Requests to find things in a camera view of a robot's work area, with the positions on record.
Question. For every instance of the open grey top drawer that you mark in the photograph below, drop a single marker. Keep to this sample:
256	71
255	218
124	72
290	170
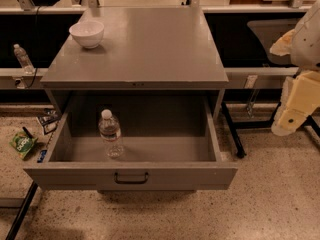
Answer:
170	143

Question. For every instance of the clear plastic water bottle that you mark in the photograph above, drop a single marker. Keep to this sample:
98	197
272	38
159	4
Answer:
110	132

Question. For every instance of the dark snack packet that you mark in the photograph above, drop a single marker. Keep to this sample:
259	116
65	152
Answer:
48	120

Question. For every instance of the blue small floor item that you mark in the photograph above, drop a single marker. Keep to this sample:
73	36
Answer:
41	156

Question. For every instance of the small background water bottle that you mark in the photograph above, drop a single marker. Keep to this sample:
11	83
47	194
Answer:
24	59

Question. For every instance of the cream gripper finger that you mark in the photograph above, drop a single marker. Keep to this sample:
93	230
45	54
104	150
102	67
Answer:
284	45
286	121

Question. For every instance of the green snack bag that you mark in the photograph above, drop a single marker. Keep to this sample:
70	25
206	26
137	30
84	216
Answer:
22	143

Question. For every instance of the dark chair seat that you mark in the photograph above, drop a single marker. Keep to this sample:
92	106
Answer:
268	32

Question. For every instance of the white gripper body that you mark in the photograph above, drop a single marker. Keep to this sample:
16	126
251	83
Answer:
307	44

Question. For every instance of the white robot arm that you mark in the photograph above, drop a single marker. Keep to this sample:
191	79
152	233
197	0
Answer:
306	41

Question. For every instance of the black floor bar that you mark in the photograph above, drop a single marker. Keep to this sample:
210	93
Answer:
23	209

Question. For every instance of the white ceramic bowl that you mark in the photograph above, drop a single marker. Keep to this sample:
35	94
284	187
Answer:
87	34

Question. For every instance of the black drawer handle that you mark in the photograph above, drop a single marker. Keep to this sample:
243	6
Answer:
131	179

